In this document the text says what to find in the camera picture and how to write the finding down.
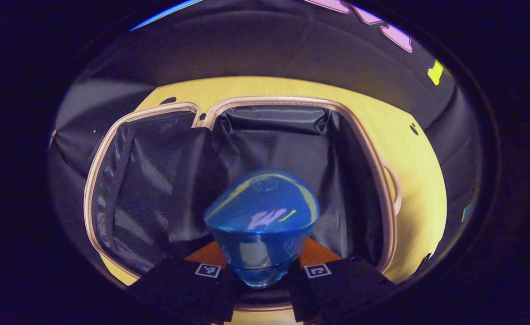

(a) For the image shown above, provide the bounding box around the blue translucent bottle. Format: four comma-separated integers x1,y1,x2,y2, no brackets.
203,169,321,289

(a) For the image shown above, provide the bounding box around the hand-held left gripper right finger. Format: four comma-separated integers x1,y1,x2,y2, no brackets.
289,237,397,323

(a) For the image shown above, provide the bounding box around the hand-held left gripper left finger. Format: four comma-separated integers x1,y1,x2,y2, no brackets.
129,240,244,324

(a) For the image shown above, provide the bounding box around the pink suitcase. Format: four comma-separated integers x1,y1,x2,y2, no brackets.
83,95,403,313

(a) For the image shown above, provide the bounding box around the black backdrop cloth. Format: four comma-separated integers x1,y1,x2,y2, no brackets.
48,0,484,271

